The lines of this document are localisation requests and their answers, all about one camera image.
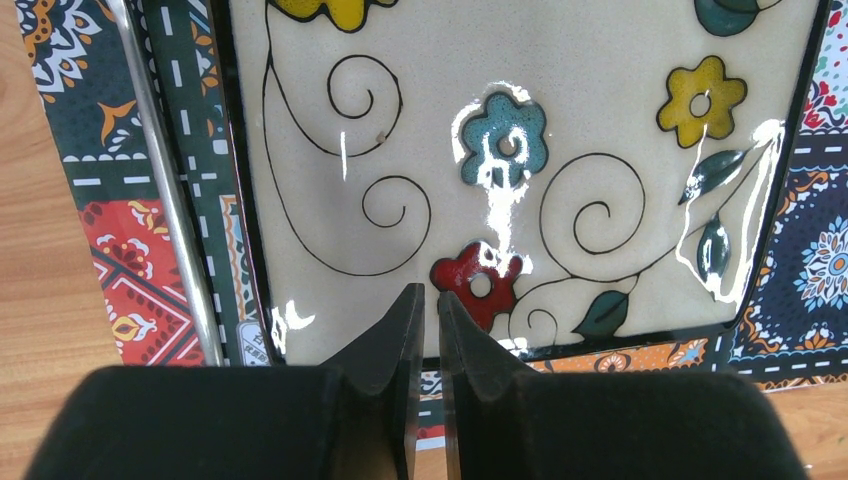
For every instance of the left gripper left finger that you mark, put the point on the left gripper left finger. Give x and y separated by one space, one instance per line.
354 416

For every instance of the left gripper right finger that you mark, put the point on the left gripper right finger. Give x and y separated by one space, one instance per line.
506 420

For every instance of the square floral plate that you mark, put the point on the square floral plate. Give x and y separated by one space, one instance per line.
581 175

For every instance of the colourful patterned placemat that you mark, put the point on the colourful patterned placemat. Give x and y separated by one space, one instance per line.
784 341

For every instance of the silver fork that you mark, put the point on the silver fork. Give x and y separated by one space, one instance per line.
165 173

